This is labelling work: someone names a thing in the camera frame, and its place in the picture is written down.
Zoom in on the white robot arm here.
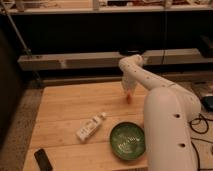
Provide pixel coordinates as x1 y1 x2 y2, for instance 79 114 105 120
119 55 201 171

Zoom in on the green ceramic bowl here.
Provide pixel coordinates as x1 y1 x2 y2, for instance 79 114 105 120
109 122 146 161

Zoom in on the metal diagonal pole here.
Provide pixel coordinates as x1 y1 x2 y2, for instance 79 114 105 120
0 0 43 88

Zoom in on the grey metal shelf beam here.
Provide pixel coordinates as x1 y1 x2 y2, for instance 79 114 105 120
18 49 213 71

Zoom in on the black cable on floor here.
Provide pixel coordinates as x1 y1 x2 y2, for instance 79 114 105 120
189 113 213 171

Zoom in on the dark device on floor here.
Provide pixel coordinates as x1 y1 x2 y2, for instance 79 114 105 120
201 95 213 112

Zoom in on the black smartphone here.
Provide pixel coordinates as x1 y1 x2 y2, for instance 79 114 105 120
34 149 53 171

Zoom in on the white plastic bottle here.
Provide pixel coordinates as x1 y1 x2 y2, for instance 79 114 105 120
76 112 107 142

